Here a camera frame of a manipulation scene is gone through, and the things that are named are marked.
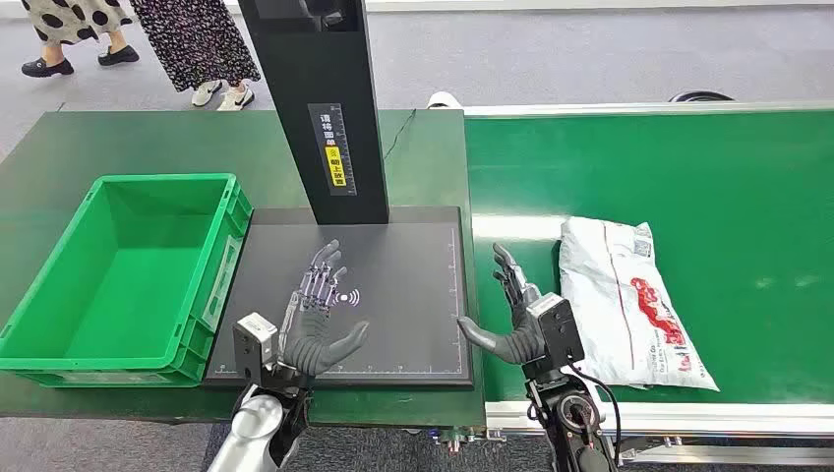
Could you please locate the metal connector fittings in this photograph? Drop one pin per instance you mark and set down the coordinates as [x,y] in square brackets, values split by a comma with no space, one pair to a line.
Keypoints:
[466,438]

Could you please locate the green plastic crate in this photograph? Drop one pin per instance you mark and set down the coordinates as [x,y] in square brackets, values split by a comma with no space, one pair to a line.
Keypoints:
[130,280]

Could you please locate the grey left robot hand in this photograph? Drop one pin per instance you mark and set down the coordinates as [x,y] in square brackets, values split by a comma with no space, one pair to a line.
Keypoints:
[306,339]

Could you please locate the black scanner base plate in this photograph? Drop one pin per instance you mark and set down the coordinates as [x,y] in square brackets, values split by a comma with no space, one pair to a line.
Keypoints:
[404,326]

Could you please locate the black round floor object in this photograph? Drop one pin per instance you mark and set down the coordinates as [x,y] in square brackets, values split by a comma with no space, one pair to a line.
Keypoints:
[700,96]

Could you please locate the white red-printed plastic package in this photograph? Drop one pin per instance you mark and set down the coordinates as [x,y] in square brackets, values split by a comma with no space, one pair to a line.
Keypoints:
[619,306]

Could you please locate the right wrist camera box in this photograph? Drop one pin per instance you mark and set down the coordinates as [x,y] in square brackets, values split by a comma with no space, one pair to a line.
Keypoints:
[557,329]

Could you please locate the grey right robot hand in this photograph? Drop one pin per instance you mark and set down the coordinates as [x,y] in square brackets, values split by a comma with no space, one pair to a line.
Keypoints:
[521,342]

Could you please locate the white round roller end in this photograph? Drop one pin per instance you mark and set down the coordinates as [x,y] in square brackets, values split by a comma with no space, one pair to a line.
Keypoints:
[444,100]

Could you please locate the black scanner column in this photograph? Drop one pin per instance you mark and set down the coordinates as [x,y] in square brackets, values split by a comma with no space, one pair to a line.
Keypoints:
[313,65]

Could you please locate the green conveyor belt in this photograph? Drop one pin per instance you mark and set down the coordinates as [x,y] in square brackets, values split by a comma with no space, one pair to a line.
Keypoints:
[717,169]

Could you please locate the person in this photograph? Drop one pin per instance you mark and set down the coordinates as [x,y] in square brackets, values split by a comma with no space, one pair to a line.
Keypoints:
[195,39]
[65,19]

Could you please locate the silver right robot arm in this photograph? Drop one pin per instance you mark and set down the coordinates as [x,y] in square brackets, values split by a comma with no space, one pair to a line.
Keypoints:
[573,423]

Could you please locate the black yellow column label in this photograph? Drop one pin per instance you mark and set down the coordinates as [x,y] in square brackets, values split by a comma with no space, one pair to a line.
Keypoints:
[332,150]

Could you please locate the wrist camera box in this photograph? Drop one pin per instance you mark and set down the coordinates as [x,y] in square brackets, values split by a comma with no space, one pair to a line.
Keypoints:
[557,329]
[254,345]

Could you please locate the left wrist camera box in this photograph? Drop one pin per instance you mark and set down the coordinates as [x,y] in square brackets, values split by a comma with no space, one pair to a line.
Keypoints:
[254,345]

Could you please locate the aluminium conveyor frame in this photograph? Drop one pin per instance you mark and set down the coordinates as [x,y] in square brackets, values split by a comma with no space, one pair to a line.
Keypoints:
[717,417]

